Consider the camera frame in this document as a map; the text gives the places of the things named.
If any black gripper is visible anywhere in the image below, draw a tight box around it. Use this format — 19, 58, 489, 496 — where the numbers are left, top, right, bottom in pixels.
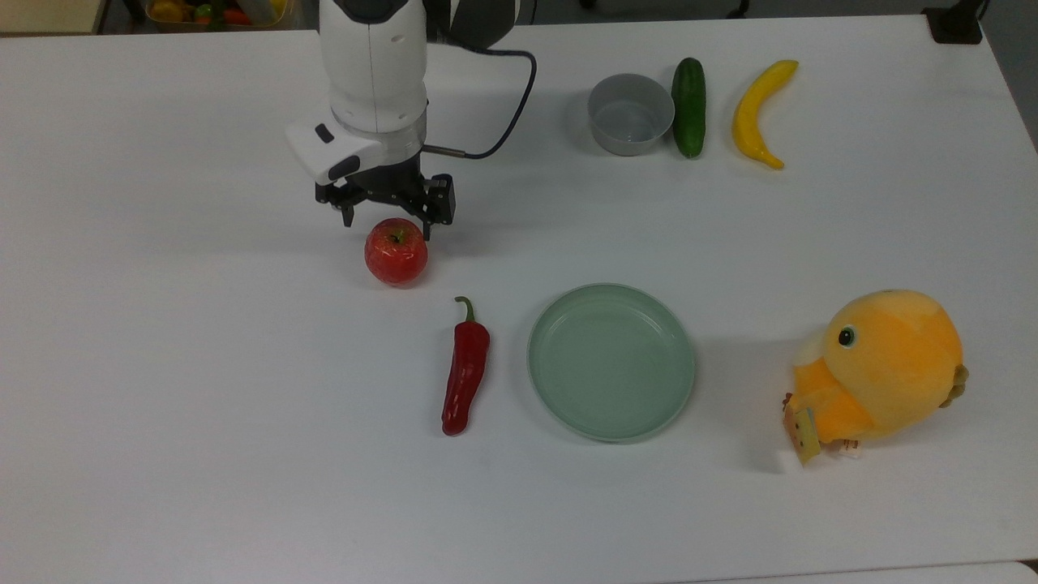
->
315, 156, 457, 242

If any red apple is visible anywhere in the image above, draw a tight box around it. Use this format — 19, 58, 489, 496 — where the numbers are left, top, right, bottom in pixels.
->
364, 217, 429, 286

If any red chili pepper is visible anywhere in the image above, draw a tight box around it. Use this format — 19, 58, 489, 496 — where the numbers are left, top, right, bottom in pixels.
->
441, 296, 491, 437

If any grey bowl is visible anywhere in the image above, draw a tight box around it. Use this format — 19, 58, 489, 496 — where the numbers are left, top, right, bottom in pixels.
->
588, 73, 676, 157

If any box of toy fruit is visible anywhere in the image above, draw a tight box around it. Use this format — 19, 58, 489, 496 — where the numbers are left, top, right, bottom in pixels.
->
144, 0, 297, 32

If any pale green plate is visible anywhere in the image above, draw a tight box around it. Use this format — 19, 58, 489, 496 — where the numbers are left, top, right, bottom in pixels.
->
527, 282, 697, 444

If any green cucumber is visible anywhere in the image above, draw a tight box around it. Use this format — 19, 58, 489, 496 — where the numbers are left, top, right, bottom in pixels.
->
671, 57, 707, 160

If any yellow banana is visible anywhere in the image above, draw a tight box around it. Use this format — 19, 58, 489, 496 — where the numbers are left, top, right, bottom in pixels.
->
732, 59, 800, 170

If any orange plush toy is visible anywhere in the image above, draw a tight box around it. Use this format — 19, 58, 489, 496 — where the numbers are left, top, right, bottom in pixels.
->
782, 290, 970, 467

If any black stand base clamp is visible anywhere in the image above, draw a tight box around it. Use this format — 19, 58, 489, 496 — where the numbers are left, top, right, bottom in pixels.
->
923, 0, 986, 45

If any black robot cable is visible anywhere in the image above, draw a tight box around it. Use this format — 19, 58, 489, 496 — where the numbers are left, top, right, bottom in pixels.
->
423, 45, 538, 161

